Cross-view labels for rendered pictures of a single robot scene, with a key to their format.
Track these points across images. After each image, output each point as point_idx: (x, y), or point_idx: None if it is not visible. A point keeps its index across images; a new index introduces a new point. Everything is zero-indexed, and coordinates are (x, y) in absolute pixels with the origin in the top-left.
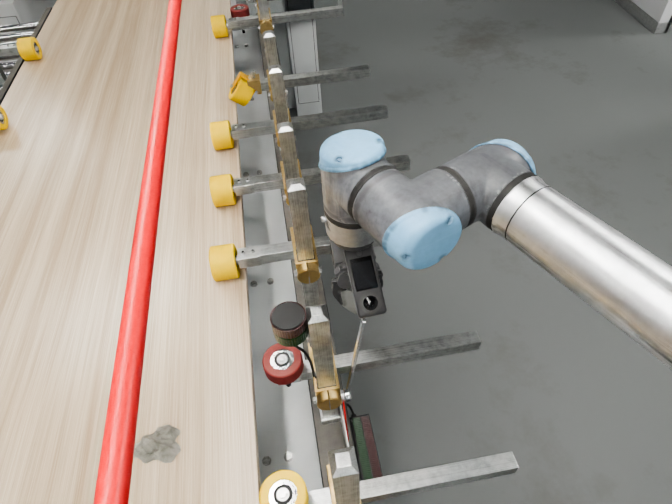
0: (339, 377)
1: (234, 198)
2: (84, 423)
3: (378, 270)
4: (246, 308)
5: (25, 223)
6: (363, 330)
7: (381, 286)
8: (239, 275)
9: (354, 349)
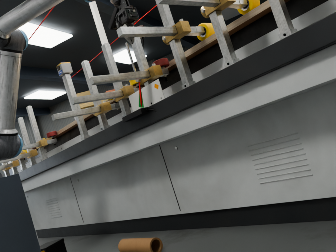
0: (161, 100)
1: (239, 9)
2: None
3: (117, 20)
4: (188, 50)
5: None
6: (126, 47)
7: (118, 28)
8: (200, 39)
9: (132, 58)
